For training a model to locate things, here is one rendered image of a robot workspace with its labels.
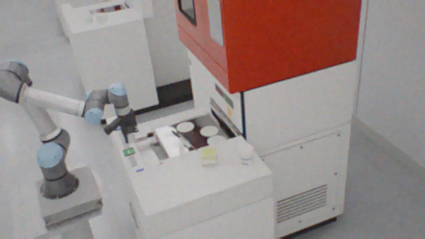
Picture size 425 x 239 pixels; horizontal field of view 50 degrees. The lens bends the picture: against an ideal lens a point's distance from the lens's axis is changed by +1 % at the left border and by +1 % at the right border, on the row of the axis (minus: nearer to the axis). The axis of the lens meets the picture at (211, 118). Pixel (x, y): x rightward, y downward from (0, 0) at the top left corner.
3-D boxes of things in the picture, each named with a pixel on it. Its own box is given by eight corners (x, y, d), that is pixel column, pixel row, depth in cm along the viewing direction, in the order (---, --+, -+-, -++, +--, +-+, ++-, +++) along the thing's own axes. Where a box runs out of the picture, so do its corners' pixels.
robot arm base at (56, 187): (44, 200, 222) (39, 184, 216) (43, 180, 234) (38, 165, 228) (76, 191, 226) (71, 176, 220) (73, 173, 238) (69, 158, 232)
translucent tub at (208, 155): (217, 157, 225) (216, 146, 221) (217, 167, 219) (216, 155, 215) (202, 158, 226) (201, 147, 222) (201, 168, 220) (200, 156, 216)
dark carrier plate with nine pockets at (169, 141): (208, 114, 273) (208, 114, 273) (232, 143, 245) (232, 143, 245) (153, 130, 264) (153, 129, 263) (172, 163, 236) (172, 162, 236)
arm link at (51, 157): (39, 180, 219) (31, 158, 211) (46, 163, 230) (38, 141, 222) (65, 178, 219) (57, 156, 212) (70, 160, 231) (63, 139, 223)
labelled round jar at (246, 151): (250, 158, 223) (249, 142, 218) (256, 165, 217) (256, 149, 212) (236, 162, 221) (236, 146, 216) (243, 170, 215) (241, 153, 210)
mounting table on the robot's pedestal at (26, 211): (23, 263, 216) (15, 244, 208) (17, 205, 250) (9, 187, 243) (117, 227, 229) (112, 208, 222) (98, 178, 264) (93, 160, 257)
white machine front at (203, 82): (196, 91, 313) (189, 37, 291) (247, 155, 248) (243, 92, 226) (192, 93, 312) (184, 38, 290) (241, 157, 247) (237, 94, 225)
